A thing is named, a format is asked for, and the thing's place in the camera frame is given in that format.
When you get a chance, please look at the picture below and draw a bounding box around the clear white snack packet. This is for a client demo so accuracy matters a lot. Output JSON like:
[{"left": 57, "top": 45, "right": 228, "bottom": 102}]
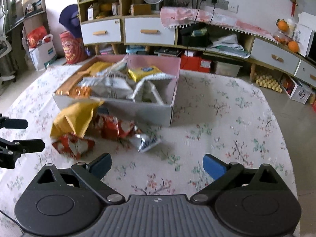
[{"left": 96, "top": 56, "right": 128, "bottom": 76}]

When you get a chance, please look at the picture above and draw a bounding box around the pink cardboard box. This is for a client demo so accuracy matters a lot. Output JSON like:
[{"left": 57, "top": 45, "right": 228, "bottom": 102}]
[{"left": 53, "top": 55, "right": 181, "bottom": 127}]

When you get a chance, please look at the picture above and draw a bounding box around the yellow snack bag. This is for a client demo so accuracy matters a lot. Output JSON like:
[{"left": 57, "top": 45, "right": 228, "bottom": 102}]
[
  {"left": 50, "top": 100, "right": 104, "bottom": 138},
  {"left": 87, "top": 61, "right": 113, "bottom": 75}
]

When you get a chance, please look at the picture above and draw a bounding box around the red storage box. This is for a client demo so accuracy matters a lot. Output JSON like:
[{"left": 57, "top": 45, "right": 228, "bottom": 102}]
[{"left": 181, "top": 55, "right": 212, "bottom": 73}]

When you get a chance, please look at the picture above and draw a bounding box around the gold long snack bar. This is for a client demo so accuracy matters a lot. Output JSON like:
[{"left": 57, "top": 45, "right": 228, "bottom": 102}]
[{"left": 55, "top": 72, "right": 87, "bottom": 95}]

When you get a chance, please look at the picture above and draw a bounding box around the floral tablecloth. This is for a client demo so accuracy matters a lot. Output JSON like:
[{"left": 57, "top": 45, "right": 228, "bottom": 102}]
[{"left": 1, "top": 66, "right": 297, "bottom": 236}]

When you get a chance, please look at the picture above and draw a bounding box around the purple plush toy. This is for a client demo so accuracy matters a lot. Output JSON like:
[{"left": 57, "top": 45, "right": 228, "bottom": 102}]
[{"left": 59, "top": 4, "right": 82, "bottom": 38}]

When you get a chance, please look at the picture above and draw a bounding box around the wooden cabinet with drawers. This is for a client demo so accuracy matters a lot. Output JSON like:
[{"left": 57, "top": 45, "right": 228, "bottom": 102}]
[{"left": 78, "top": 0, "right": 176, "bottom": 54}]

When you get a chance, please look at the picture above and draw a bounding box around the pink floral cloth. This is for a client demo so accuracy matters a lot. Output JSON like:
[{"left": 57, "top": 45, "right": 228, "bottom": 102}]
[{"left": 160, "top": 7, "right": 277, "bottom": 43}]

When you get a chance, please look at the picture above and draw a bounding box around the white triangular snack packet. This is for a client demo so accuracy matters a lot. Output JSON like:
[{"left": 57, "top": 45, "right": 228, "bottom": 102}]
[{"left": 129, "top": 73, "right": 175, "bottom": 105}]

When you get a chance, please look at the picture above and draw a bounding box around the small yellow blue packet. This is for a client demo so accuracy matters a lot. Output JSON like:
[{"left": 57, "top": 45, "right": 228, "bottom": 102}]
[{"left": 128, "top": 66, "right": 162, "bottom": 82}]

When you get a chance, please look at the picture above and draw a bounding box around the white shopping bag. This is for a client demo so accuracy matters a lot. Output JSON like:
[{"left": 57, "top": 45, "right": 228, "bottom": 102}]
[{"left": 27, "top": 26, "right": 57, "bottom": 71}]

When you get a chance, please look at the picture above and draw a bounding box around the white office chair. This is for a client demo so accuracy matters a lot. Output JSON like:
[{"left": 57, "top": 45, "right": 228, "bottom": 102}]
[{"left": 1, "top": 0, "right": 16, "bottom": 87}]

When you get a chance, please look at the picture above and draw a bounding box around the white monkey biscuit packet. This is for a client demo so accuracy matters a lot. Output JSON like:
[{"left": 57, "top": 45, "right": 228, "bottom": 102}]
[{"left": 77, "top": 76, "right": 133, "bottom": 99}]

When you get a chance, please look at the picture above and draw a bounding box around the cardboard box on cabinet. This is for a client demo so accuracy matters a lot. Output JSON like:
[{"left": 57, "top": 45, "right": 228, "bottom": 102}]
[{"left": 130, "top": 4, "right": 151, "bottom": 16}]

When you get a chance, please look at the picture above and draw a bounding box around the red printed bag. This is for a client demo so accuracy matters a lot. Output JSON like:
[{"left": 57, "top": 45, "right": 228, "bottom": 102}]
[{"left": 59, "top": 31, "right": 87, "bottom": 64}]

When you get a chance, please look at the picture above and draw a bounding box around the low tv cabinet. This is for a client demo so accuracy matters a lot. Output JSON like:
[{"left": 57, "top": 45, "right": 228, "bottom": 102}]
[{"left": 175, "top": 26, "right": 315, "bottom": 88}]

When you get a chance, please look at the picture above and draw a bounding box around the silver blue snack packet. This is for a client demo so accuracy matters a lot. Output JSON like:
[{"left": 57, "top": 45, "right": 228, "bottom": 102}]
[{"left": 129, "top": 133, "right": 161, "bottom": 153}]

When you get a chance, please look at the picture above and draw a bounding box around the yellow snack bag in box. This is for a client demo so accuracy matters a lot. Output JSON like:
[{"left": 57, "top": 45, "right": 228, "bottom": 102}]
[{"left": 87, "top": 61, "right": 113, "bottom": 75}]

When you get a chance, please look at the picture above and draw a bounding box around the red snack packet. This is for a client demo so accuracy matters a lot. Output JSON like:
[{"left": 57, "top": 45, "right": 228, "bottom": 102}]
[
  {"left": 94, "top": 115, "right": 134, "bottom": 140},
  {"left": 52, "top": 133, "right": 95, "bottom": 159}
]

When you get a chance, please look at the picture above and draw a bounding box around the yellow egg tray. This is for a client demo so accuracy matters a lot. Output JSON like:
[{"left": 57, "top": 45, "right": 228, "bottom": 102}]
[{"left": 254, "top": 72, "right": 282, "bottom": 93}]

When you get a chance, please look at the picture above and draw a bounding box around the orange fruit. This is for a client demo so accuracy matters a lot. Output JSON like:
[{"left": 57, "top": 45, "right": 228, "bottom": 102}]
[
  {"left": 288, "top": 40, "right": 299, "bottom": 53},
  {"left": 276, "top": 19, "right": 289, "bottom": 32}
]

